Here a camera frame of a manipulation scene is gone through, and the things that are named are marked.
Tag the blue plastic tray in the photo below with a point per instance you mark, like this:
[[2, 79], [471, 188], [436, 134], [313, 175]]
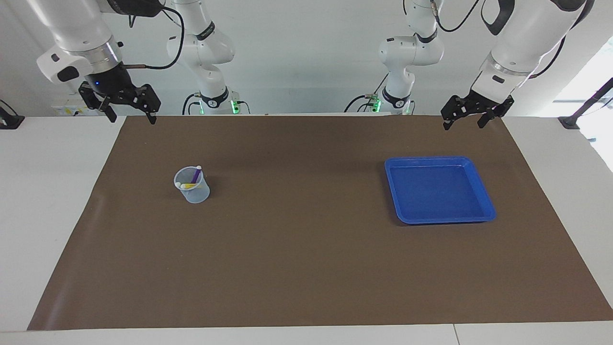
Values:
[[440, 191]]

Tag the yellow pen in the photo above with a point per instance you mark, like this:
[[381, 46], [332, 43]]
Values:
[[190, 185]]

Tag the translucent plastic cup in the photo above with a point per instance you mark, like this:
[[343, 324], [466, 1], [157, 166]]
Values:
[[196, 194]]

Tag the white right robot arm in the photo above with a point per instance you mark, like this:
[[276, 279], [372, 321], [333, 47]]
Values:
[[76, 24]]

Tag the black stand with pole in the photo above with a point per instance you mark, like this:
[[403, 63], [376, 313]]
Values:
[[570, 122]]

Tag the purple pen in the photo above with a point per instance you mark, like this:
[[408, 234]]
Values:
[[197, 175]]

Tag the brown table mat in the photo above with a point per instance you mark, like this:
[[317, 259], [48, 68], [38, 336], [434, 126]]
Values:
[[297, 258]]

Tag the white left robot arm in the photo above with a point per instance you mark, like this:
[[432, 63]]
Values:
[[527, 33]]

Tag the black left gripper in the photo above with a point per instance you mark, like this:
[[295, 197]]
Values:
[[486, 103]]

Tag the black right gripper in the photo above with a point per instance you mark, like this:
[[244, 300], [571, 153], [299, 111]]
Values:
[[110, 81]]

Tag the white wall socket box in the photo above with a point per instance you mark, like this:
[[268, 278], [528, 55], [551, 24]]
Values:
[[67, 109]]

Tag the black table clamp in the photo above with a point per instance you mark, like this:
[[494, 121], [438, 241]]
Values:
[[9, 122]]

